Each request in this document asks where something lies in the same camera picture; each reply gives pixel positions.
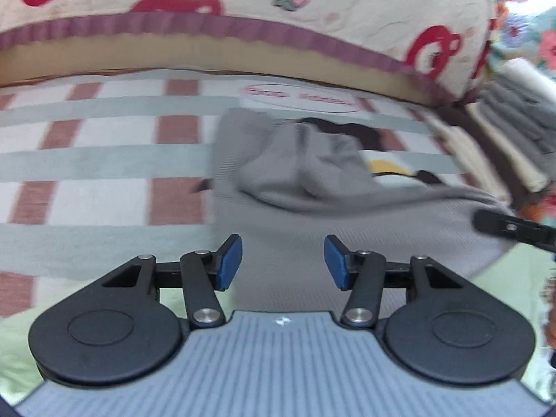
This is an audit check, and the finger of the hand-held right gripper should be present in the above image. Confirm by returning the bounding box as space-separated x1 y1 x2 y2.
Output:
473 207 556 253

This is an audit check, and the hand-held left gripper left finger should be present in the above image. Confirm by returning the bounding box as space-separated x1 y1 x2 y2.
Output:
101 234 243 328

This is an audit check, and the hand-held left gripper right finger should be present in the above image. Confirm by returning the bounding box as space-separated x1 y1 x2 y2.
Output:
324 234 475 329

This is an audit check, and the grey knit garment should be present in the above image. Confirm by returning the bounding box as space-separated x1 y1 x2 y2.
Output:
211 108 520 313

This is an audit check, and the pale green sheet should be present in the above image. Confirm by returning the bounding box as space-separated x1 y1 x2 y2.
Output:
0 243 556 400

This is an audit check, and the cream folded garment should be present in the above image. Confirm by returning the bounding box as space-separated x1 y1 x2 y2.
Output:
428 100 550 194

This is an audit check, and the grey folded garment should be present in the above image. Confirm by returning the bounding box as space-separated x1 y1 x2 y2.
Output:
475 76 556 159

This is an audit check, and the grey and red checked blanket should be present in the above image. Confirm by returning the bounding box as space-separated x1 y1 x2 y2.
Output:
0 69 479 318

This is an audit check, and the floral cloth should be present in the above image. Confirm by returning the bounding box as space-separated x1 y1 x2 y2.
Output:
489 0 556 72

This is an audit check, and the tan mattress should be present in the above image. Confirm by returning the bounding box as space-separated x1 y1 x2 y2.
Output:
0 36 463 107

